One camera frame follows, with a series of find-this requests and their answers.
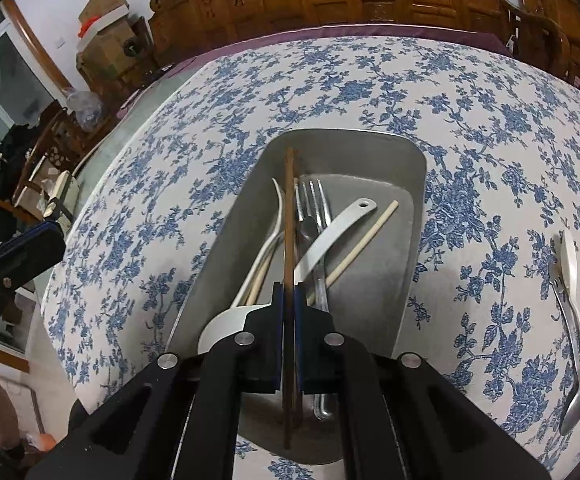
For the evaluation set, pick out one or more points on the blue floral tablecloth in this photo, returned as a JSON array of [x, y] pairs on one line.
[[469, 110]]

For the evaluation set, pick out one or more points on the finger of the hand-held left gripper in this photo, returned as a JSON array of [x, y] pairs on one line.
[[20, 255]]

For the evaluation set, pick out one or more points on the cardboard box with red print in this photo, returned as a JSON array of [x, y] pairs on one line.
[[102, 10]]

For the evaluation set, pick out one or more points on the white ceramic spoon with hole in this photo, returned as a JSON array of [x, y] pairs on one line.
[[335, 232]]

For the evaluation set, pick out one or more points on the metal fork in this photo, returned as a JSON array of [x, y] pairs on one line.
[[321, 210], [301, 200]]

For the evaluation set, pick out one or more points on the metal spoon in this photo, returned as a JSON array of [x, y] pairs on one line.
[[577, 350]]

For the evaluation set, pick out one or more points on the dark brown chopstick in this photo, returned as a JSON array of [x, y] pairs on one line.
[[289, 220]]

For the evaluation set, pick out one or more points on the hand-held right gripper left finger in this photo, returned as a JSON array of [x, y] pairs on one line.
[[277, 340]]

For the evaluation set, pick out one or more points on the clear plastic bag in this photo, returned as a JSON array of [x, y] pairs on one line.
[[84, 106]]

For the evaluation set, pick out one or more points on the carved wooden armchair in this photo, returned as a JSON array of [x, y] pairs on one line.
[[554, 25]]

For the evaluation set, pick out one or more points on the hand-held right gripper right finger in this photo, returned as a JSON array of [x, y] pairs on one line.
[[300, 340]]

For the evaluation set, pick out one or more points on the metal tray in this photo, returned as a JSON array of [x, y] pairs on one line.
[[379, 280]]

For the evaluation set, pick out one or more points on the plain cardboard box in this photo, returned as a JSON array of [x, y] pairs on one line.
[[105, 52]]

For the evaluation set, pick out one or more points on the glass sliding door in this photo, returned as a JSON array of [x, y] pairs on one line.
[[5, 90]]

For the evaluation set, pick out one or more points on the wooden chair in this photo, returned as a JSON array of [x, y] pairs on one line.
[[50, 145]]

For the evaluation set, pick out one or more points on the black round device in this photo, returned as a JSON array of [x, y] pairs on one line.
[[133, 47]]

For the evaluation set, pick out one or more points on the black clothing pile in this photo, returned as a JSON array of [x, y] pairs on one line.
[[5, 180]]

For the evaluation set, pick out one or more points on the white stool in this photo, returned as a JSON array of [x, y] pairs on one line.
[[62, 192]]

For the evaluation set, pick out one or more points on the light wooden chopstick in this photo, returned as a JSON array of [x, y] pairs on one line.
[[364, 240], [259, 277]]

